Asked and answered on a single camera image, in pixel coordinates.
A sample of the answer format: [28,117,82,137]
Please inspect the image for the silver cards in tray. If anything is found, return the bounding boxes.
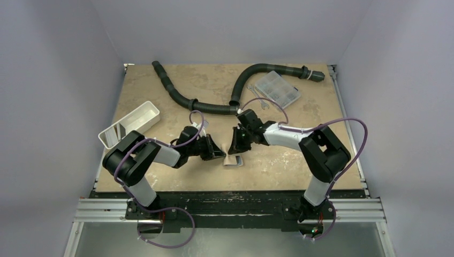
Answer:
[99,124,126,149]

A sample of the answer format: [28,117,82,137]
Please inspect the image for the clear plastic compartment box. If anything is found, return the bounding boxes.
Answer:
[255,71,301,109]

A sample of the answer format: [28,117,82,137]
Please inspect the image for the beige card holder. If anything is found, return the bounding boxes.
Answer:
[221,143,244,168]

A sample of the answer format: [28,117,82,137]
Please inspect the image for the curved dark corrugated hose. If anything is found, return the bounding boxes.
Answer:
[229,63,326,107]

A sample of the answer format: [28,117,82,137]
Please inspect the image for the white plastic tray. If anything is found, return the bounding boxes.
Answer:
[97,101,161,149]

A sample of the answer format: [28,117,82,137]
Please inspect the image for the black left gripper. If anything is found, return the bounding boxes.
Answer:
[187,134,226,161]

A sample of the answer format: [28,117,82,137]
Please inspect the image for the aluminium frame rail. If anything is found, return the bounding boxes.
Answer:
[64,191,395,256]

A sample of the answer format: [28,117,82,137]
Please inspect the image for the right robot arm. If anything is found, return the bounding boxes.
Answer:
[228,109,351,218]

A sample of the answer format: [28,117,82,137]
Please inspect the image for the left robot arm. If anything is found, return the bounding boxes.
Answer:
[102,126,226,219]

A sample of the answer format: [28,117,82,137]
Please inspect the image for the long dark corrugated hose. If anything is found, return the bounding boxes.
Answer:
[152,61,240,117]

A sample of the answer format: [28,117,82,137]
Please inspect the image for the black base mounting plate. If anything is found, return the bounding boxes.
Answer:
[88,190,367,234]

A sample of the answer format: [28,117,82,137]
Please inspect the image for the silver open-end wrench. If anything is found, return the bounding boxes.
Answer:
[247,84,270,110]

